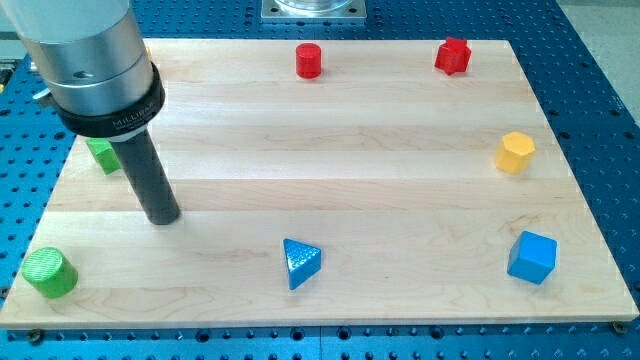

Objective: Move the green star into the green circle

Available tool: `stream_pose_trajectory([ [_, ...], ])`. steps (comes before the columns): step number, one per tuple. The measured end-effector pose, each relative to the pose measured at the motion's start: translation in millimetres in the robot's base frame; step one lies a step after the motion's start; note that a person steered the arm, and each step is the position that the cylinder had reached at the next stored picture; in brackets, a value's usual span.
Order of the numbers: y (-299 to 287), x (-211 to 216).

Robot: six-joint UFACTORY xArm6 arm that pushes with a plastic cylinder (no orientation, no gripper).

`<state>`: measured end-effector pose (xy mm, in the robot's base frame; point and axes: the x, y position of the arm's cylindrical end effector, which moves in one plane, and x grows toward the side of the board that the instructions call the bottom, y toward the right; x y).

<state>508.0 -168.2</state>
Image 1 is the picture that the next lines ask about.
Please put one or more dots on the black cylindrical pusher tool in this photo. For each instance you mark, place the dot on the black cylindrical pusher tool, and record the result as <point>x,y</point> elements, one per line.
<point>142,167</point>

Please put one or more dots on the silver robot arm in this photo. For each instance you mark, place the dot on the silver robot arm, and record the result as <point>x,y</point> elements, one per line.
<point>102,83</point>

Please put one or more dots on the green star block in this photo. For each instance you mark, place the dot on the green star block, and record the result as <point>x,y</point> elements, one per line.
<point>104,155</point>

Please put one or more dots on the red star block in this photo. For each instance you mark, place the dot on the red star block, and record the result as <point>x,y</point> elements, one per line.
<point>453,56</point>

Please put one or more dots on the green cylinder block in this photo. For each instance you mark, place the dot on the green cylinder block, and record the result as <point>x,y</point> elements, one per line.
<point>50,272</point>

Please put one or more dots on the light wooden board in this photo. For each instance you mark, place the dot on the light wooden board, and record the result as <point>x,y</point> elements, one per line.
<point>383,162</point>

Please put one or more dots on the red cylinder block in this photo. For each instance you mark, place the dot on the red cylinder block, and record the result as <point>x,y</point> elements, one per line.
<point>308,60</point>

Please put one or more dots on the blue triangle block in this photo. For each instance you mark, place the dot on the blue triangle block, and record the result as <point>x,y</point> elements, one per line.
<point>302,261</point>

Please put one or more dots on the yellow hexagon block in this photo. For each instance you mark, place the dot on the yellow hexagon block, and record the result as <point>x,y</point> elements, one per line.
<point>514,152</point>

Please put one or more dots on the blue cube block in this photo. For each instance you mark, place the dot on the blue cube block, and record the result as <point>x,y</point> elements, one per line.
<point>532,257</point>

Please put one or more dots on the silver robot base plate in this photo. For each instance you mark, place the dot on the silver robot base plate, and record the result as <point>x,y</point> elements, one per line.
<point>313,9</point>

